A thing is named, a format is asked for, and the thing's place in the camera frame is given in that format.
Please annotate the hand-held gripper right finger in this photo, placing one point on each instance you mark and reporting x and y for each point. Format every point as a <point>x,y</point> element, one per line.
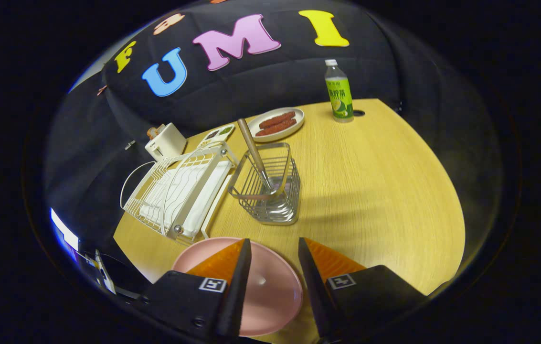
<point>315,296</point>

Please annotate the bright lit screen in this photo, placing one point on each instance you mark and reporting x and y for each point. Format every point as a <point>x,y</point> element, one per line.
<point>64,229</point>

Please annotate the small silver clip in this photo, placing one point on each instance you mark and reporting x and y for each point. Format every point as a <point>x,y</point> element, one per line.
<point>130,145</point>

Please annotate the brown toast slice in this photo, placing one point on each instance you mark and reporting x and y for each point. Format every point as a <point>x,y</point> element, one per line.
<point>151,134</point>
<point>160,130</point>

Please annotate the white compartment seasoning dish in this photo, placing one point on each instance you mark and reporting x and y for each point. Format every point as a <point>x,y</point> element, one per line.
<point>217,134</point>

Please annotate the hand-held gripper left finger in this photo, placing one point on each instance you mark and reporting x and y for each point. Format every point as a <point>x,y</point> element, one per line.
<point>239,296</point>

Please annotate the pink plate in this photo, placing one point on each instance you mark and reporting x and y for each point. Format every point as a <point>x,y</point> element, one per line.
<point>270,286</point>

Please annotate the red sausage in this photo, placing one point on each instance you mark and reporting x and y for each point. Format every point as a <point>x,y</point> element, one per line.
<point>276,128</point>
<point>277,119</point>

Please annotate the white toaster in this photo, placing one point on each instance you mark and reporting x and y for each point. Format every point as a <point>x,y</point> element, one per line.
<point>170,143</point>

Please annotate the black backdrop cloth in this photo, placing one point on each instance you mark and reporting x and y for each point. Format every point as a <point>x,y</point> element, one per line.
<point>275,76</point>

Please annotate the beige round plate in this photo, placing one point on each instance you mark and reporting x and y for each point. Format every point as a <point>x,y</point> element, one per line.
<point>299,119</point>

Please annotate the green label drink bottle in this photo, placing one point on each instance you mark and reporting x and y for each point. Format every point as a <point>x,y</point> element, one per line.
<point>339,100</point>

